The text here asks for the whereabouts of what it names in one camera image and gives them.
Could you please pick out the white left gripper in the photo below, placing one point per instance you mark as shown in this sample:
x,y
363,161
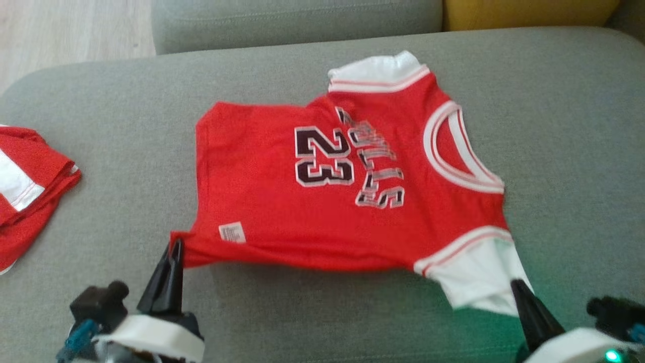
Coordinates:
x,y
151,338

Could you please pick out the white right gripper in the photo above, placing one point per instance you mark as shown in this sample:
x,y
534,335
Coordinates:
x,y
579,348

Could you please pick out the red basketball jersey number 23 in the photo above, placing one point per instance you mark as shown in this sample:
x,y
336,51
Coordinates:
x,y
262,191

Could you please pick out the red shorts white trim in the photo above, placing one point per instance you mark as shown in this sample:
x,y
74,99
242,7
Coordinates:
x,y
40,161

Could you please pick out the large grey sofa seat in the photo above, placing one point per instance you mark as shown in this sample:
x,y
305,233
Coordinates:
x,y
101,151

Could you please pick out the small grey sofa cushion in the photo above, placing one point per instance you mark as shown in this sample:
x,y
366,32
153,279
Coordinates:
x,y
302,20

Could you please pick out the large yellow sofa cushion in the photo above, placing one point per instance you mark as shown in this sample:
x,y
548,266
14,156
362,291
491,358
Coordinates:
x,y
529,12

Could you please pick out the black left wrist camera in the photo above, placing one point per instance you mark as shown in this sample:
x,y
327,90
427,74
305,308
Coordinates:
x,y
98,305

